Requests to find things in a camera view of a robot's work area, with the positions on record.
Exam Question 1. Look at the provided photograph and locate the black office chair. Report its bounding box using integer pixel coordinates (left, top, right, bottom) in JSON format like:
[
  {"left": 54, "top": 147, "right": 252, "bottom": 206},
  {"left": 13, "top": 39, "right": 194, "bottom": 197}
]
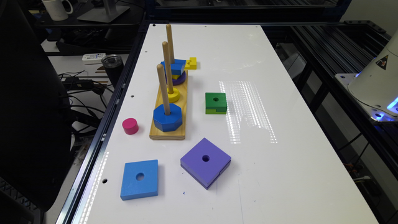
[{"left": 1, "top": 1, "right": 72, "bottom": 212}]

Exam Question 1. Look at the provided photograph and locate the wooden peg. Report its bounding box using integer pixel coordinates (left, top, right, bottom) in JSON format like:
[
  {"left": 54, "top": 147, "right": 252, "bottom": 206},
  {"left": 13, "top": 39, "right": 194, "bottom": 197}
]
[
  {"left": 162, "top": 41, "right": 174, "bottom": 95},
  {"left": 166, "top": 24, "right": 175, "bottom": 63},
  {"left": 156, "top": 64, "right": 171, "bottom": 116}
]

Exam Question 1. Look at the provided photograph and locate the purple round block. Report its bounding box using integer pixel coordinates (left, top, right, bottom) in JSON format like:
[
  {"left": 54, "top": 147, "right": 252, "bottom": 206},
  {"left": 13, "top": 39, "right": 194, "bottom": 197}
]
[{"left": 172, "top": 70, "right": 187, "bottom": 86}]

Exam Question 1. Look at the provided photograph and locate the large purple square block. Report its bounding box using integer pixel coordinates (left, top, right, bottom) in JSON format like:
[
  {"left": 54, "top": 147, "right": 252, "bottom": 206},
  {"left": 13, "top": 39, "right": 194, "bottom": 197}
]
[{"left": 180, "top": 138, "right": 231, "bottom": 190}]

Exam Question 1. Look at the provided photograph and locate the white mug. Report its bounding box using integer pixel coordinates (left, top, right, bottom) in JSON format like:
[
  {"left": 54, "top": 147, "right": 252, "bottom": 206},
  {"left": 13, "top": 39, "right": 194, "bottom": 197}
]
[{"left": 42, "top": 0, "right": 73, "bottom": 21}]

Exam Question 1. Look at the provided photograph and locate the front wooden peg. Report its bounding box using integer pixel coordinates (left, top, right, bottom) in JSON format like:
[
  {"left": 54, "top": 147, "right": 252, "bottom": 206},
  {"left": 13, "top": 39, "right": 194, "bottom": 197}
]
[{"left": 156, "top": 64, "right": 171, "bottom": 116}]

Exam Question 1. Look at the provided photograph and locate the green square block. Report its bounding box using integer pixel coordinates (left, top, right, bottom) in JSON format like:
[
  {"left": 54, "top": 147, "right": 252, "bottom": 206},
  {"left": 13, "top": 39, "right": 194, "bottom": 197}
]
[{"left": 205, "top": 93, "right": 228, "bottom": 114}]

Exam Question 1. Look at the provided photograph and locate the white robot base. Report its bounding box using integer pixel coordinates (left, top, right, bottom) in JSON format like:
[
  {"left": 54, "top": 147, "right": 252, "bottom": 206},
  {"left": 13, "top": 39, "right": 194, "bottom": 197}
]
[{"left": 335, "top": 34, "right": 397, "bottom": 122}]

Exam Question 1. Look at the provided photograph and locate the grey monitor stand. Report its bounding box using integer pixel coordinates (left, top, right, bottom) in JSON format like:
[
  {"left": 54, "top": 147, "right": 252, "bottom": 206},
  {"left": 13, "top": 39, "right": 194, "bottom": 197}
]
[{"left": 77, "top": 0, "right": 130, "bottom": 23}]

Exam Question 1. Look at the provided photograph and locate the yellow ring block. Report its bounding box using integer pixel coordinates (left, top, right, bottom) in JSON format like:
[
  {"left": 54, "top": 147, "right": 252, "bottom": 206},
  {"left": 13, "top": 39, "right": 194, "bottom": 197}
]
[{"left": 167, "top": 88, "right": 180, "bottom": 103}]

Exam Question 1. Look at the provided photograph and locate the rear wooden peg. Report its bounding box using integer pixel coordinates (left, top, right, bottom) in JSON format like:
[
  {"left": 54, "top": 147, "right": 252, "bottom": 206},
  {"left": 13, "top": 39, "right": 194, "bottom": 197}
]
[{"left": 166, "top": 24, "right": 175, "bottom": 63}]

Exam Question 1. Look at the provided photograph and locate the small yellow block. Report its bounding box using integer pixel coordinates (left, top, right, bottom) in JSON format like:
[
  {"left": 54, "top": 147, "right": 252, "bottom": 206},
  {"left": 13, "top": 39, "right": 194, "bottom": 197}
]
[{"left": 185, "top": 57, "right": 197, "bottom": 70}]

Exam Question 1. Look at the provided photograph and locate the white remote device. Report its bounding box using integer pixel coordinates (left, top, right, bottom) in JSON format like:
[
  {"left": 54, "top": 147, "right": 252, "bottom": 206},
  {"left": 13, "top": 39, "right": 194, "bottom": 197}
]
[{"left": 82, "top": 53, "right": 106, "bottom": 65}]

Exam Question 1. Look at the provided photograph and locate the pink cylinder block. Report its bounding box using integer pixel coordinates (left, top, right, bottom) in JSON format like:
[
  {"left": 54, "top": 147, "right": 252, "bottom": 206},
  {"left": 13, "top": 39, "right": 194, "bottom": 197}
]
[{"left": 122, "top": 118, "right": 139, "bottom": 135}]

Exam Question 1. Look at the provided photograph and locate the small blue square block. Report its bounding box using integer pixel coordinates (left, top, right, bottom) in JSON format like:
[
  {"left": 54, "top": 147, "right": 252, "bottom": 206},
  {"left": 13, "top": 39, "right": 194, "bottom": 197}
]
[{"left": 170, "top": 59, "right": 187, "bottom": 75}]

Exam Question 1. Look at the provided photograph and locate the black tumbler cup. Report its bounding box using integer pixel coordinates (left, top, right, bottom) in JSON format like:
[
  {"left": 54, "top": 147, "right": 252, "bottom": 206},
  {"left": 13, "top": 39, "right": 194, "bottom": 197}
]
[{"left": 101, "top": 54, "right": 124, "bottom": 87}]

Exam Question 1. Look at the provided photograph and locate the large blue square block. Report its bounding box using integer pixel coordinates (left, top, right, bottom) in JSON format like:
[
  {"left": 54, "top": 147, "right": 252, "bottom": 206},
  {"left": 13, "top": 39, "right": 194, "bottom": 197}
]
[{"left": 120, "top": 160, "right": 158, "bottom": 200}]

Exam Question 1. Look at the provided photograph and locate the middle wooden peg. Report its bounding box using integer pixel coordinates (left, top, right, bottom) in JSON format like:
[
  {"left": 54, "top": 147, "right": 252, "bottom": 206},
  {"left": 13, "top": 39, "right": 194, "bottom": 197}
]
[{"left": 162, "top": 41, "right": 174, "bottom": 95}]

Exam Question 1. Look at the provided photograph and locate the wooden peg base board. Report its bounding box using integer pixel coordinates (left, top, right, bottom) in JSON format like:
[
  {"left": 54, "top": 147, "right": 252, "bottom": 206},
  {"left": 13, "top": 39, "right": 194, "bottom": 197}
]
[{"left": 149, "top": 70, "right": 188, "bottom": 140}]

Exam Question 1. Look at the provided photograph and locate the blue octagon block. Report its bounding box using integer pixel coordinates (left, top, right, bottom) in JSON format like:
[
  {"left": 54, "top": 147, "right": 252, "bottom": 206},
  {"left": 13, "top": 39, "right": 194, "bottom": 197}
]
[{"left": 153, "top": 103, "right": 183, "bottom": 132}]

